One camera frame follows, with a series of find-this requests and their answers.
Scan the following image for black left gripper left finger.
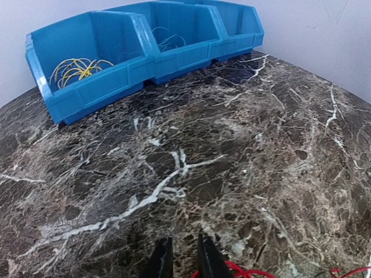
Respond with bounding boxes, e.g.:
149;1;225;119
140;237;173;278

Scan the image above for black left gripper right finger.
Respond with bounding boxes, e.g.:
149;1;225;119
197;233;233;278

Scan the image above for red blue cable pile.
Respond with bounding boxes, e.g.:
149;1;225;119
190;260;371;278

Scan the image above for left blue storage bin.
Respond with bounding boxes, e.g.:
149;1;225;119
26;11;154;124

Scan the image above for blue storage bin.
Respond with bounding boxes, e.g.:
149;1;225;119
201;1;264;61
112;1;223;85
26;11;154;124

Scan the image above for middle blue storage bin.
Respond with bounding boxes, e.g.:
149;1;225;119
112;1;223;85

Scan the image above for right blue storage bin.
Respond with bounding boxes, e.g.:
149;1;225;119
201;1;264;61

